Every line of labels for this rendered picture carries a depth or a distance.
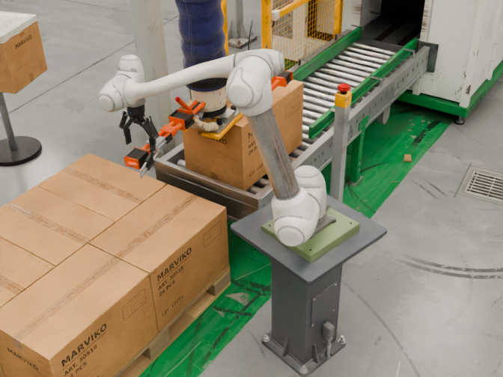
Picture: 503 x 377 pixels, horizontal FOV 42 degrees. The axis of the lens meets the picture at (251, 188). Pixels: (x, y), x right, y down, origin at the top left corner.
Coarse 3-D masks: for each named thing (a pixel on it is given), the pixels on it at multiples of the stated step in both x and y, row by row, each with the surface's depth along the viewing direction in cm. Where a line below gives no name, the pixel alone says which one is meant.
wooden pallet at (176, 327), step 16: (224, 272) 356; (208, 288) 347; (224, 288) 362; (192, 304) 352; (208, 304) 353; (176, 320) 343; (192, 320) 344; (160, 336) 321; (176, 336) 334; (144, 352) 321; (160, 352) 326; (128, 368) 317; (144, 368) 318
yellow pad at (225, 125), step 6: (228, 108) 332; (234, 108) 329; (234, 114) 327; (240, 114) 328; (216, 120) 324; (222, 120) 323; (228, 120) 323; (234, 120) 324; (222, 126) 319; (228, 126) 320; (204, 132) 316; (210, 132) 316; (216, 132) 315; (222, 132) 316; (216, 138) 314
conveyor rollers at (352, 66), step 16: (352, 48) 501; (368, 48) 503; (336, 64) 483; (352, 64) 477; (368, 64) 478; (400, 64) 475; (304, 80) 462; (320, 80) 456; (336, 80) 458; (352, 80) 461; (384, 80) 456; (304, 96) 436; (320, 96) 438; (304, 112) 419; (320, 112) 422; (304, 128) 402; (304, 144) 385; (256, 192) 348
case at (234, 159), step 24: (288, 96) 353; (240, 120) 328; (288, 120) 362; (192, 144) 350; (216, 144) 340; (240, 144) 329; (288, 144) 371; (192, 168) 360; (216, 168) 349; (240, 168) 338; (264, 168) 356
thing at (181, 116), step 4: (176, 112) 308; (180, 112) 308; (184, 112) 307; (188, 112) 306; (192, 112) 306; (168, 116) 304; (172, 116) 305; (176, 116) 305; (180, 116) 305; (184, 116) 305; (188, 116) 305; (192, 116) 305; (172, 120) 303; (176, 120) 302; (180, 120) 301; (184, 120) 302; (188, 120) 302; (192, 120) 306; (176, 124) 304; (184, 124) 302; (188, 124) 304; (180, 128) 304; (184, 128) 303; (188, 128) 304
